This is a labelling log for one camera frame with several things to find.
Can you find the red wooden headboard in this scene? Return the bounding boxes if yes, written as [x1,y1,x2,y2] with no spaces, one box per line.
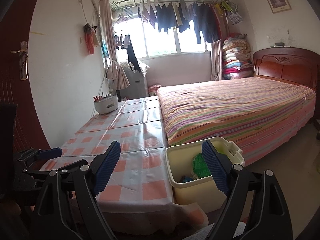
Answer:
[253,47,319,92]

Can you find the dark red door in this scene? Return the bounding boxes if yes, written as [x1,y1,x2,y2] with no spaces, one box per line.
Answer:
[1,0,50,152]

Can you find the striped bed sheet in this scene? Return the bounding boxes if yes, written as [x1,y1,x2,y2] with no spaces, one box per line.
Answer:
[157,76,316,165]

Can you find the hanging clothes on rod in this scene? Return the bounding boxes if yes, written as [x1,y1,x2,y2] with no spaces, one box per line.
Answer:
[135,0,245,45]

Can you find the pink cloth on wall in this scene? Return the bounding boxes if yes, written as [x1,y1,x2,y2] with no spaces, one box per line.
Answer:
[83,23,100,55]

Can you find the cream plastic trash bin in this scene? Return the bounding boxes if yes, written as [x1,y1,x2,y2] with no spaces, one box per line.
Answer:
[164,136,246,213]

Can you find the metal door handle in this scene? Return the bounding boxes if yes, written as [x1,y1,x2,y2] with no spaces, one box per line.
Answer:
[10,41,28,81]

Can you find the pink checkered tablecloth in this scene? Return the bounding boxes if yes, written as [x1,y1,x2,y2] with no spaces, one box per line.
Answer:
[39,95,209,230]

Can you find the white round container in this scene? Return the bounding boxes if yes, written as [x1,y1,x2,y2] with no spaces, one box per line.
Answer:
[94,95,119,114]

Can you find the stack of folded quilts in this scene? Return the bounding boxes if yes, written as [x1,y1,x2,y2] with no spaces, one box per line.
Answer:
[222,33,253,80]

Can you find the grey standing appliance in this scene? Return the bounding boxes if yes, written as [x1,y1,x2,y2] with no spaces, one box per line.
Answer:
[120,67,149,100]

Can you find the pink tied curtain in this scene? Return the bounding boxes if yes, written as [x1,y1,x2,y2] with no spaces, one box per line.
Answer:
[99,0,130,90]

